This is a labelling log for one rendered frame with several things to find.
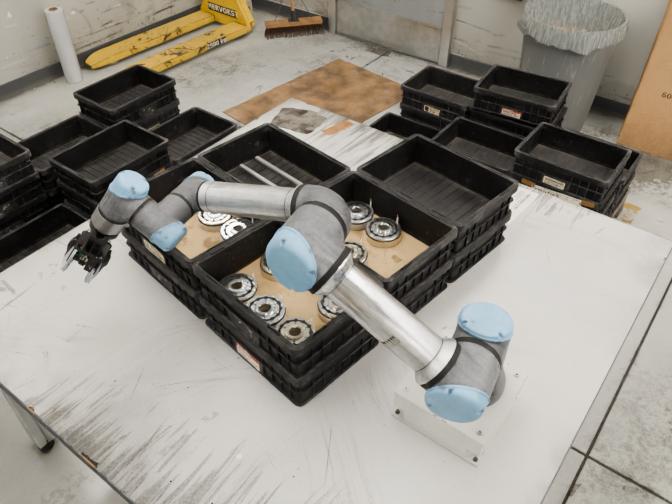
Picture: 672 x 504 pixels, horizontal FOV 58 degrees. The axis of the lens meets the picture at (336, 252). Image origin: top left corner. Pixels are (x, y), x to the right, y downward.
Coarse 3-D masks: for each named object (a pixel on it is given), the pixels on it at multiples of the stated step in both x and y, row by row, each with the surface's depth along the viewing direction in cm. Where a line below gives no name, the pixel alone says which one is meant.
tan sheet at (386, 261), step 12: (408, 240) 176; (372, 252) 173; (384, 252) 173; (396, 252) 173; (408, 252) 173; (420, 252) 173; (372, 264) 169; (384, 264) 169; (396, 264) 169; (384, 276) 165
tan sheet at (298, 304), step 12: (252, 264) 169; (252, 276) 165; (264, 288) 162; (276, 288) 162; (288, 300) 159; (300, 300) 159; (312, 300) 159; (288, 312) 156; (300, 312) 156; (312, 312) 156; (324, 324) 153
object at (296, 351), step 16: (240, 240) 162; (208, 256) 156; (224, 288) 148; (240, 304) 144; (256, 320) 140; (336, 320) 140; (272, 336) 138; (320, 336) 138; (288, 352) 136; (304, 352) 136
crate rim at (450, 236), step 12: (336, 180) 181; (372, 180) 181; (408, 204) 173; (432, 216) 169; (456, 228) 165; (444, 240) 161; (432, 252) 159; (360, 264) 154; (408, 264) 155; (420, 264) 157; (396, 276) 151; (384, 288) 151
